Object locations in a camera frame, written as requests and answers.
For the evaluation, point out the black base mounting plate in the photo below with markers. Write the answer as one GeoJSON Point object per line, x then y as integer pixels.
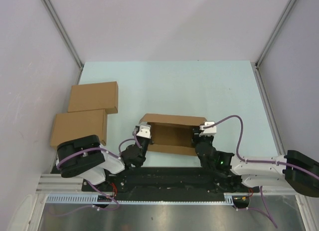
{"type": "Point", "coordinates": [170, 178]}

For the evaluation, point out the folded cardboard box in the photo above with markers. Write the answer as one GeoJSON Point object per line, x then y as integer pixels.
{"type": "Point", "coordinates": [74, 125]}
{"type": "Point", "coordinates": [94, 96]}

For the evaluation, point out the lower folded cardboard box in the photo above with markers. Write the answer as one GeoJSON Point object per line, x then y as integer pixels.
{"type": "Point", "coordinates": [74, 125]}

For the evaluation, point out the upper folded cardboard box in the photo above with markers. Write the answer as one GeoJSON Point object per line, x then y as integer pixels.
{"type": "Point", "coordinates": [94, 96]}

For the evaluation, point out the front aluminium frame rail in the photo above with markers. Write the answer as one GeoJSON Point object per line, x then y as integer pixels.
{"type": "Point", "coordinates": [55, 184]}

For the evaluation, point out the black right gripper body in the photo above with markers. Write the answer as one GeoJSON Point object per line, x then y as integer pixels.
{"type": "Point", "coordinates": [197, 138]}

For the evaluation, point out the right aluminium frame post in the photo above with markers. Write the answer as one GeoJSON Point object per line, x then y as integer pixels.
{"type": "Point", "coordinates": [276, 31]}

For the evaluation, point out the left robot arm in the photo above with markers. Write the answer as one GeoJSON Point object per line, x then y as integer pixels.
{"type": "Point", "coordinates": [85, 158]}

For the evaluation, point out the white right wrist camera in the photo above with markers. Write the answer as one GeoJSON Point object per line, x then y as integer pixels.
{"type": "Point", "coordinates": [208, 128]}

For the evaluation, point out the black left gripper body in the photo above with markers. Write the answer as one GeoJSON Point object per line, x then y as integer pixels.
{"type": "Point", "coordinates": [143, 145]}

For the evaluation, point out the left aluminium frame post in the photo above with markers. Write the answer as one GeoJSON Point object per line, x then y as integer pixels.
{"type": "Point", "coordinates": [48, 5]}

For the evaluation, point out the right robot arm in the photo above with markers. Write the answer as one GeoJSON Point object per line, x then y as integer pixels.
{"type": "Point", "coordinates": [293, 170]}

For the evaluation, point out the right aluminium side rail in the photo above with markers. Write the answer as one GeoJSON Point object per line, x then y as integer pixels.
{"type": "Point", "coordinates": [269, 112]}

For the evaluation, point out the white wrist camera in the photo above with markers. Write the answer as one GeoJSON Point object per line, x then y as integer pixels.
{"type": "Point", "coordinates": [143, 131]}
{"type": "Point", "coordinates": [208, 128]}

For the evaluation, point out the grey slotted cable duct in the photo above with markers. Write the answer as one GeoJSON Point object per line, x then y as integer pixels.
{"type": "Point", "coordinates": [206, 198]}

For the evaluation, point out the aluminium frame post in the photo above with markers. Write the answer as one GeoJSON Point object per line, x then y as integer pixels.
{"type": "Point", "coordinates": [276, 31]}
{"type": "Point", "coordinates": [48, 5]}

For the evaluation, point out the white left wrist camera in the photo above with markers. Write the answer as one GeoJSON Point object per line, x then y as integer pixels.
{"type": "Point", "coordinates": [143, 131]}

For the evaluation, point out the brown cardboard box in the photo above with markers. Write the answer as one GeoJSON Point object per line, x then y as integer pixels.
{"type": "Point", "coordinates": [172, 134]}

